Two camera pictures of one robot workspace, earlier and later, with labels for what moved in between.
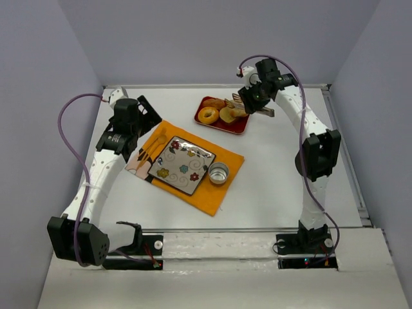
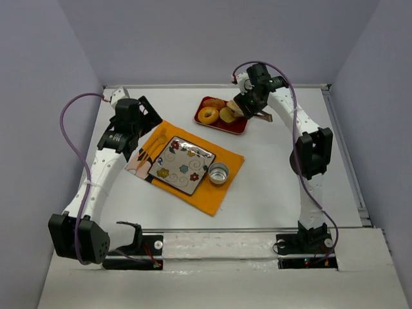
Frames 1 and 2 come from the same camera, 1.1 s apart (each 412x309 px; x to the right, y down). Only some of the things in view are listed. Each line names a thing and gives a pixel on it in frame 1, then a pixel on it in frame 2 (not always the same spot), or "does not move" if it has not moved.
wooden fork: (143, 152) does not move
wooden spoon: (161, 139) does not move
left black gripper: (147, 113) does not move
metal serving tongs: (267, 110) → (262, 114)
